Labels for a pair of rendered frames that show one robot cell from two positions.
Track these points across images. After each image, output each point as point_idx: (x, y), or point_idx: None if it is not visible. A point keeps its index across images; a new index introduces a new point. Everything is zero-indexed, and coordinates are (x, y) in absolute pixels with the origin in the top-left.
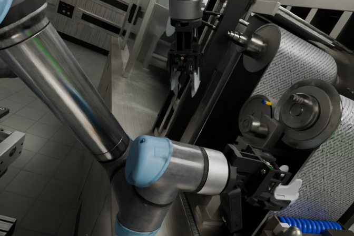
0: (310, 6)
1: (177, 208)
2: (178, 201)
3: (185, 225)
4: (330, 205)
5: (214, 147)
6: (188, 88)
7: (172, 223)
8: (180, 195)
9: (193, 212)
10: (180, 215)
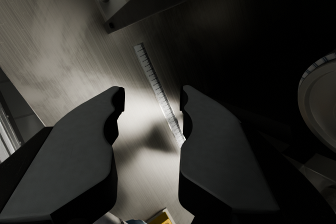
0: None
1: (162, 133)
2: (162, 122)
3: (173, 148)
4: None
5: None
6: None
7: (160, 156)
8: (163, 111)
9: (180, 126)
10: (167, 140)
